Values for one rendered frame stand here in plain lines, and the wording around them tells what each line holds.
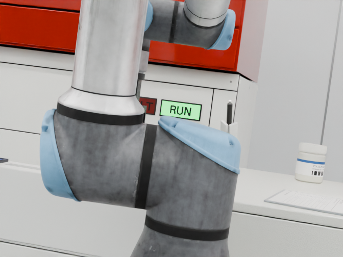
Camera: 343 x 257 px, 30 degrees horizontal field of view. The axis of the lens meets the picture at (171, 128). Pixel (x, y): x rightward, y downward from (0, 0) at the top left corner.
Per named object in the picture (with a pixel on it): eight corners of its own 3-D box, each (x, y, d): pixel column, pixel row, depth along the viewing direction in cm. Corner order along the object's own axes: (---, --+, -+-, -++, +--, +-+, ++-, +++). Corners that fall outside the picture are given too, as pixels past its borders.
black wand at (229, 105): (233, 102, 138) (234, 99, 139) (226, 101, 139) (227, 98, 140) (229, 172, 151) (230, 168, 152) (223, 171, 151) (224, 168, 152)
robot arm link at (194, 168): (236, 235, 82) (252, 131, 81) (131, 221, 81) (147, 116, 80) (226, 215, 94) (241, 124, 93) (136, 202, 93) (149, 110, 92)
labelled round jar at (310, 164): (294, 177, 168) (299, 142, 167) (321, 181, 167) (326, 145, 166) (294, 180, 161) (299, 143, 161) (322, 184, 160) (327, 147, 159)
